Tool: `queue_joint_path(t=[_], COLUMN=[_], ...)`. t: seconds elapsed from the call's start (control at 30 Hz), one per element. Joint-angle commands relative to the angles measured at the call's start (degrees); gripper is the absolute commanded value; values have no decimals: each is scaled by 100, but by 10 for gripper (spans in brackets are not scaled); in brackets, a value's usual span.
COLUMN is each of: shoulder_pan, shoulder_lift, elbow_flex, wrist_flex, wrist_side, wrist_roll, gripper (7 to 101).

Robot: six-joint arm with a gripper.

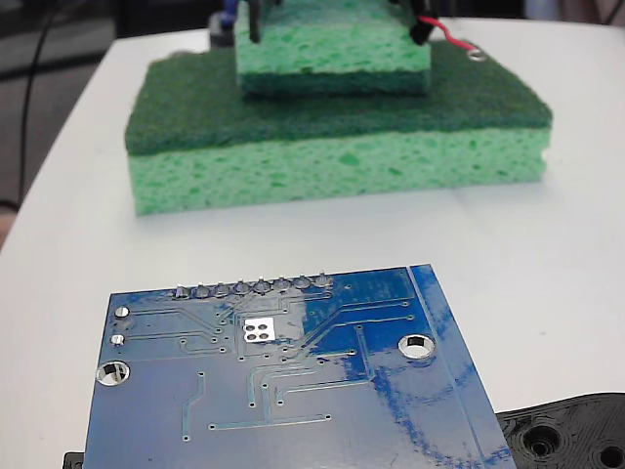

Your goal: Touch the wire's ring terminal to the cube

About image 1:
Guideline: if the red wire with metal loop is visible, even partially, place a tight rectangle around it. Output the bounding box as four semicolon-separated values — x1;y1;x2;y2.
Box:
414;15;487;63

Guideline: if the small green sponge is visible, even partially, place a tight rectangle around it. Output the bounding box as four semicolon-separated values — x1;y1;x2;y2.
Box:
232;0;434;99

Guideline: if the large green sponge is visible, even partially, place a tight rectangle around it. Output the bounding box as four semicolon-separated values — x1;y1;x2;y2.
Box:
124;38;555;217

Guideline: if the blue circuit board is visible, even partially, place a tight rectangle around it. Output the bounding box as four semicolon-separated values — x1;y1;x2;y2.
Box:
83;263;519;469

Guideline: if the black plastic post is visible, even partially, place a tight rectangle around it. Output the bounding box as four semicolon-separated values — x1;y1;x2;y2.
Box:
246;0;265;43

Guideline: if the thin black cable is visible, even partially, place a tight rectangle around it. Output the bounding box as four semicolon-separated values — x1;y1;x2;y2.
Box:
0;0;69;210

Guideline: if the black plastic bracket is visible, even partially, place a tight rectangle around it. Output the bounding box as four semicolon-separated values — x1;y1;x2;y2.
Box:
62;390;625;469

